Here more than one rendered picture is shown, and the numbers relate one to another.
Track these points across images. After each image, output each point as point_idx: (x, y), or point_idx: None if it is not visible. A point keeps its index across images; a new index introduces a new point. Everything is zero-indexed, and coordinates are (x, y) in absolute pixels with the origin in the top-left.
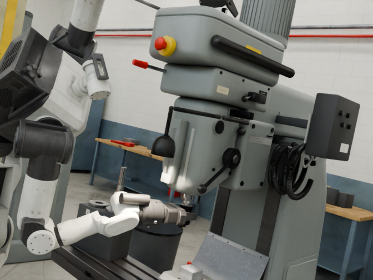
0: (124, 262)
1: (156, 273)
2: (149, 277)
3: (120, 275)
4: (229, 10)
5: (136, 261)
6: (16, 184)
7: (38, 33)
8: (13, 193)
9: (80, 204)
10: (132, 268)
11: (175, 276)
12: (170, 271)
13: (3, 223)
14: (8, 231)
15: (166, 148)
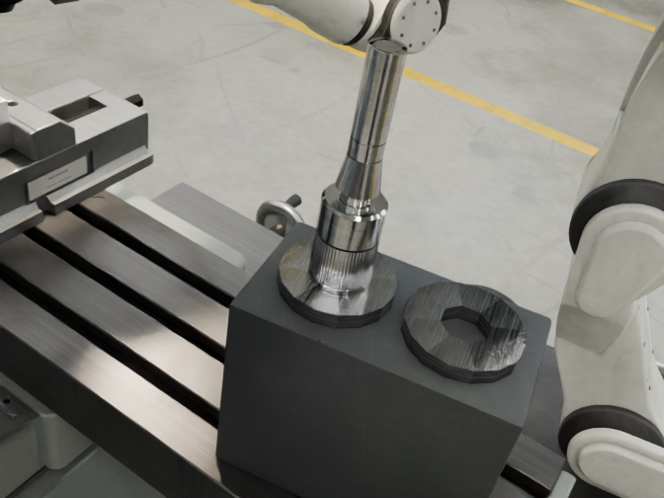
0: (215, 394)
1: (63, 356)
2: (95, 317)
3: (202, 293)
4: None
5: (162, 431)
6: (646, 71)
7: None
8: (633, 94)
9: (539, 314)
10: (171, 357)
11: (26, 105)
12: (38, 124)
13: (595, 173)
14: (579, 203)
15: None
